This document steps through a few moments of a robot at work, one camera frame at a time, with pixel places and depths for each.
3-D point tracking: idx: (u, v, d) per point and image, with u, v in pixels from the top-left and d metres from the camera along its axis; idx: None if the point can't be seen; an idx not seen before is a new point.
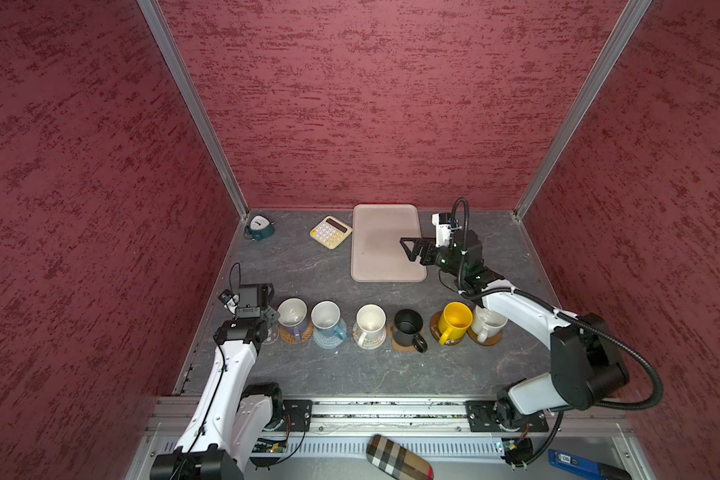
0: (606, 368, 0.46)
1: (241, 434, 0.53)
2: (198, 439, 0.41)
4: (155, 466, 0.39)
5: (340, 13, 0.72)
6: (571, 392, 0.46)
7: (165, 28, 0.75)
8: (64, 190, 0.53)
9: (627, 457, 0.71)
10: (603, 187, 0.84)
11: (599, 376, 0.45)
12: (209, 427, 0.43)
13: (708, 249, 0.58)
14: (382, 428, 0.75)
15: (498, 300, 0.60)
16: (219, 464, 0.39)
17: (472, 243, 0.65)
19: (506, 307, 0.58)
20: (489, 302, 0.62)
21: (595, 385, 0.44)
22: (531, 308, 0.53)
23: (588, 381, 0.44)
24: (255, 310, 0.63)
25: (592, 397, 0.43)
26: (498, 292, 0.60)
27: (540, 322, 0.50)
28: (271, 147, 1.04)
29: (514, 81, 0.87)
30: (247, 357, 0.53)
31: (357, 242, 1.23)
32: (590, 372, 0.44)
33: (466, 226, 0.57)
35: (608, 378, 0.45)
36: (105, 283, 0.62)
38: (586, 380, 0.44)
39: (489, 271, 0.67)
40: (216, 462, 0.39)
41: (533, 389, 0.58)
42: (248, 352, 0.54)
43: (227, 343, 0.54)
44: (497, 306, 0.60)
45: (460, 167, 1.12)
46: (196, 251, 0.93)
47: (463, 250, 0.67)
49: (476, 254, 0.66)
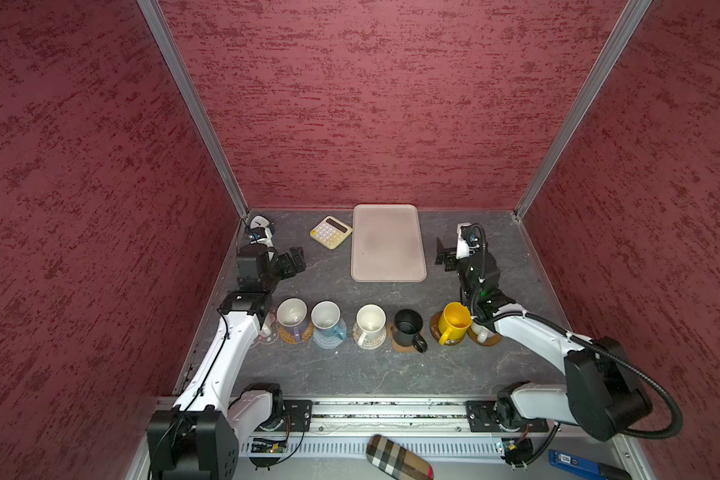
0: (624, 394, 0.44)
1: (241, 413, 0.55)
2: (196, 398, 0.42)
4: (152, 421, 0.39)
5: (340, 13, 0.72)
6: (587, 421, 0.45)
7: (166, 28, 0.76)
8: (64, 190, 0.53)
9: (627, 457, 0.71)
10: (603, 187, 0.84)
11: (617, 403, 0.43)
12: (206, 389, 0.43)
13: (708, 248, 0.58)
14: (382, 427, 0.75)
15: (511, 324, 0.59)
16: (213, 425, 0.39)
17: (489, 270, 0.63)
19: (522, 336, 0.57)
20: (501, 327, 0.61)
21: (616, 415, 0.42)
22: (544, 334, 0.52)
23: (608, 408, 0.43)
24: (256, 279, 0.61)
25: (613, 426, 0.42)
26: (510, 316, 0.59)
27: (554, 346, 0.49)
28: (271, 147, 1.04)
29: (514, 81, 0.87)
30: (250, 333, 0.54)
31: (357, 242, 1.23)
32: (611, 401, 0.42)
33: (485, 254, 0.66)
35: (626, 404, 0.43)
36: (105, 283, 0.62)
38: (604, 405, 0.42)
39: (500, 296, 0.67)
40: (210, 422, 0.39)
41: (539, 399, 0.57)
42: (250, 329, 0.54)
43: (230, 313, 0.55)
44: (510, 331, 0.60)
45: (460, 167, 1.12)
46: (196, 251, 0.93)
47: (481, 277, 0.65)
49: (492, 280, 0.64)
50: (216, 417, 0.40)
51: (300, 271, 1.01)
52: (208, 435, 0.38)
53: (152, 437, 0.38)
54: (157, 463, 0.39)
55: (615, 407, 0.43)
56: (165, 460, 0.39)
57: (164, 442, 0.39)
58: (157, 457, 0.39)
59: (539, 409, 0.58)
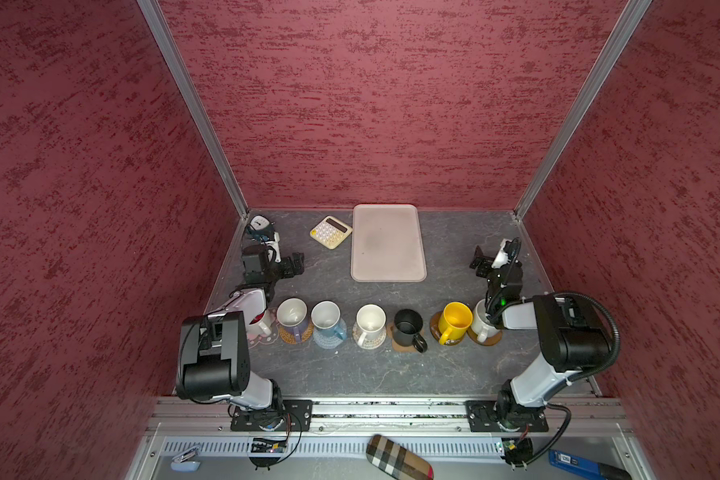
0: (587, 335, 0.49)
1: None
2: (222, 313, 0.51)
4: (185, 321, 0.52)
5: (340, 13, 0.72)
6: (547, 356, 0.51)
7: (165, 27, 0.75)
8: (64, 189, 0.53)
9: (627, 457, 0.71)
10: (603, 187, 0.84)
11: (575, 340, 0.48)
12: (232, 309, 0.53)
13: (708, 249, 0.58)
14: (382, 428, 0.75)
15: (511, 313, 0.69)
16: (235, 319, 0.48)
17: (513, 278, 0.73)
19: (517, 317, 0.67)
20: (507, 317, 0.70)
21: (569, 347, 0.48)
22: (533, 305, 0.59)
23: (564, 341, 0.48)
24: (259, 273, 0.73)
25: (566, 359, 0.48)
26: (513, 306, 0.69)
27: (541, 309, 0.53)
28: (271, 147, 1.04)
29: (514, 81, 0.87)
30: (259, 297, 0.65)
31: (357, 242, 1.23)
32: (570, 339, 0.49)
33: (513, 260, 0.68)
35: (586, 344, 0.48)
36: (105, 283, 0.62)
38: (561, 341, 0.48)
39: None
40: (232, 318, 0.48)
41: (534, 371, 0.59)
42: (259, 293, 0.65)
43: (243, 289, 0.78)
44: (511, 320, 0.69)
45: (460, 167, 1.12)
46: (196, 251, 0.93)
47: (502, 281, 0.75)
49: (513, 289, 0.73)
50: (238, 315, 0.49)
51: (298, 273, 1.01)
52: (230, 327, 0.47)
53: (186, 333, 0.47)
54: (185, 358, 0.45)
55: (573, 344, 0.48)
56: (190, 355, 0.46)
57: (194, 337, 0.46)
58: (185, 352, 0.46)
59: (535, 384, 0.59)
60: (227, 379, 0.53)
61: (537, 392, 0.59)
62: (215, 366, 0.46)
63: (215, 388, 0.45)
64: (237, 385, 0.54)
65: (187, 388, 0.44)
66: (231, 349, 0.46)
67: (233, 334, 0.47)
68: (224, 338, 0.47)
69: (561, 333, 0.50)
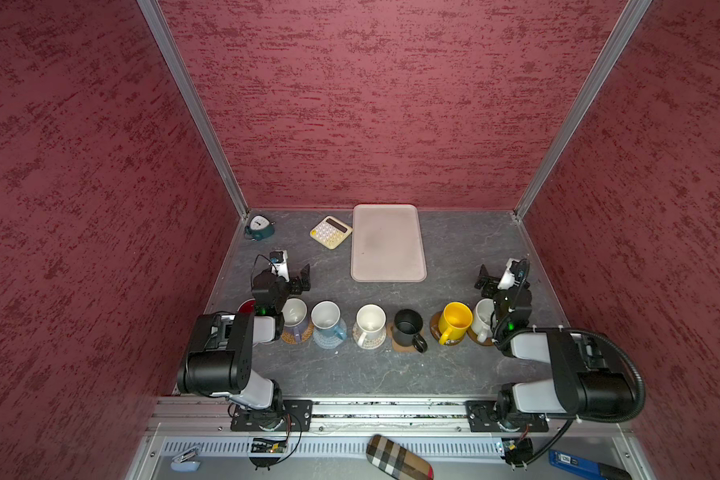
0: (608, 381, 0.45)
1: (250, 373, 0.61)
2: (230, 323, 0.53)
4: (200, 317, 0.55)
5: (340, 13, 0.72)
6: (564, 399, 0.47)
7: (165, 27, 0.75)
8: (64, 190, 0.53)
9: (627, 457, 0.71)
10: (603, 187, 0.84)
11: (597, 387, 0.44)
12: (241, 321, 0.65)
13: (708, 249, 0.58)
14: (382, 428, 0.75)
15: (522, 344, 0.64)
16: (246, 321, 0.50)
17: (522, 303, 0.69)
19: (529, 348, 0.62)
20: (515, 346, 0.66)
21: (589, 393, 0.44)
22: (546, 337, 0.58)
23: (583, 387, 0.44)
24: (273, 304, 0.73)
25: (585, 406, 0.43)
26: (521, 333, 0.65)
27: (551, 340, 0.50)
28: (271, 147, 1.04)
29: (514, 81, 0.87)
30: (271, 325, 0.68)
31: (357, 242, 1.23)
32: (590, 383, 0.44)
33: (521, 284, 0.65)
35: (607, 390, 0.44)
36: (105, 283, 0.62)
38: (580, 386, 0.44)
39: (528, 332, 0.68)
40: (244, 319, 0.51)
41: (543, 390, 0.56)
42: (270, 322, 0.68)
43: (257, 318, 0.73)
44: (521, 349, 0.64)
45: (460, 167, 1.12)
46: (196, 251, 0.93)
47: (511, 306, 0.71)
49: (522, 313, 0.69)
50: (249, 317, 0.51)
51: (305, 290, 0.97)
52: (240, 326, 0.50)
53: (198, 328, 0.50)
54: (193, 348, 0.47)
55: (592, 389, 0.44)
56: (197, 350, 0.47)
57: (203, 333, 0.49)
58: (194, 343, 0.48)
59: (542, 403, 0.56)
60: (227, 375, 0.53)
61: (543, 410, 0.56)
62: (218, 360, 0.46)
63: (214, 384, 0.45)
64: (236, 383, 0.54)
65: (187, 382, 0.45)
66: (236, 347, 0.47)
67: (242, 333, 0.49)
68: (234, 336, 0.49)
69: (579, 376, 0.46)
